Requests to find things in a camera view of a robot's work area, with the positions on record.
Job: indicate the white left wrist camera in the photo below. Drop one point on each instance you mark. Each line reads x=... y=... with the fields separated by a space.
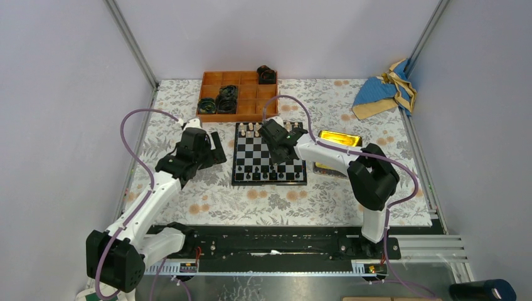
x=191 y=123

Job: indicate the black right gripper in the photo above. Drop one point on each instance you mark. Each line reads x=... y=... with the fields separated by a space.
x=277 y=160

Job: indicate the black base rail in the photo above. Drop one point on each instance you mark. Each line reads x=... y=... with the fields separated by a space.
x=280 y=249

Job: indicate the orange compartment tray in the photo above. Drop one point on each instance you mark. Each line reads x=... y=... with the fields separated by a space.
x=253 y=102

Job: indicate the black coil middle compartment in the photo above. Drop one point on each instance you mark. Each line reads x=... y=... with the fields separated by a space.
x=226 y=100

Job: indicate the black green coil left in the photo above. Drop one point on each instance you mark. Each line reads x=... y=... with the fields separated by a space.
x=206 y=105

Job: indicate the gold tin of black pieces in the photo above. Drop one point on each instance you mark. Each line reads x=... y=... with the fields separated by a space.
x=339 y=138

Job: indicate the floral table mat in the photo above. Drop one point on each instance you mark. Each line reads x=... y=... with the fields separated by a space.
x=210 y=198

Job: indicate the black coil compartment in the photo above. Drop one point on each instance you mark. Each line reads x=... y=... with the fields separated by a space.
x=226 y=100
x=266 y=75

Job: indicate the black silver chess board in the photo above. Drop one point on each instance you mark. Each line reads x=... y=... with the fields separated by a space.
x=249 y=150

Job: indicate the blue yellow cloth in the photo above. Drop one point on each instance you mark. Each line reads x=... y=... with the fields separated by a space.
x=391 y=89

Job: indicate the black coil top compartment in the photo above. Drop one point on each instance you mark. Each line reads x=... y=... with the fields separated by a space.
x=266 y=75

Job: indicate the black cylinder bottom right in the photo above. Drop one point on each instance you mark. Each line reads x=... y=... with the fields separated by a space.
x=492 y=290

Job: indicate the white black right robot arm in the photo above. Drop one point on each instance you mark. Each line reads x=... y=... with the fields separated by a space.
x=371 y=174

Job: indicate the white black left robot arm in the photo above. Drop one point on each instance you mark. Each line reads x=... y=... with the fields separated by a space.
x=119 y=255

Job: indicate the green white checkered paper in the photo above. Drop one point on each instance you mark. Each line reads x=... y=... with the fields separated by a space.
x=90 y=295

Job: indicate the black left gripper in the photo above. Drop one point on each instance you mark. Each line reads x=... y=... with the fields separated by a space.
x=217 y=153

